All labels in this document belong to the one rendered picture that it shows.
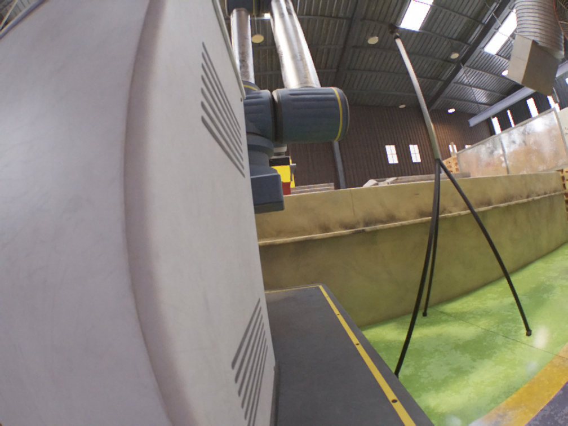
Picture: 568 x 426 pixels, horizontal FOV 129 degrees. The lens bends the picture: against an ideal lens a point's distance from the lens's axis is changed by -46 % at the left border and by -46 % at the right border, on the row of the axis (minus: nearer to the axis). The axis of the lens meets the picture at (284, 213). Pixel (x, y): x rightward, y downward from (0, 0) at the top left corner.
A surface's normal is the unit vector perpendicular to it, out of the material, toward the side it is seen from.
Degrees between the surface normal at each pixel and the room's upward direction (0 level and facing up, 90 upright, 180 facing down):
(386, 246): 90
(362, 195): 91
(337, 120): 127
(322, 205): 90
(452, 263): 90
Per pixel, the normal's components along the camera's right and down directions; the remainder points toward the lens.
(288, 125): 0.15, 0.58
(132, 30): -0.01, -0.07
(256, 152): 0.66, -0.15
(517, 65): -0.99, 0.12
